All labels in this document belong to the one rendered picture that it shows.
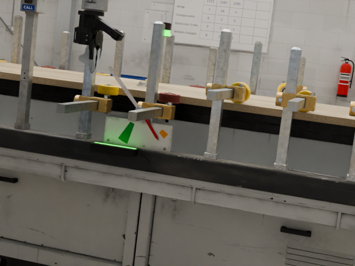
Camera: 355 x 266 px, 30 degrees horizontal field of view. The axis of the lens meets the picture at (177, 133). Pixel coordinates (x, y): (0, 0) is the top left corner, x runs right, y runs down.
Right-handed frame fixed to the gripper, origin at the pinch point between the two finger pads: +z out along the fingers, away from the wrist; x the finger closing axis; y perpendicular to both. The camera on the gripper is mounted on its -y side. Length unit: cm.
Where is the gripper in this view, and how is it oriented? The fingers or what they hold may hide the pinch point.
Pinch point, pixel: (93, 69)
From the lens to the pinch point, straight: 232.9
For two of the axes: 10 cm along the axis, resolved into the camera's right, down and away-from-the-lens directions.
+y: -9.6, -1.4, 2.3
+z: -1.2, 9.9, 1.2
